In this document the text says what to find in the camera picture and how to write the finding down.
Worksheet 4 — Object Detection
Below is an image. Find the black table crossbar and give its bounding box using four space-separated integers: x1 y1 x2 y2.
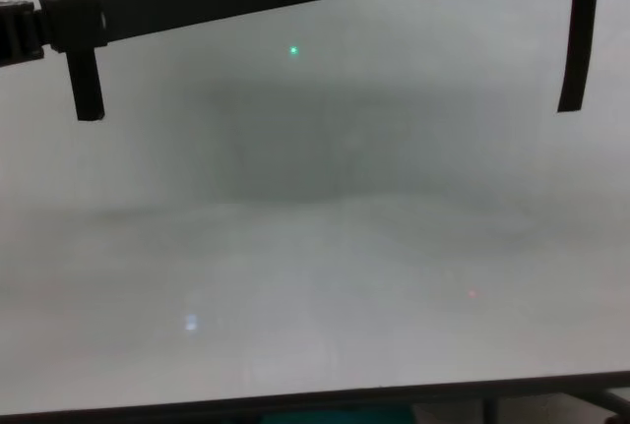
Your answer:
573 387 630 418

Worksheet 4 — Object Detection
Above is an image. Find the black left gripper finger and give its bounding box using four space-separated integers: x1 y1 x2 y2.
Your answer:
0 0 108 70

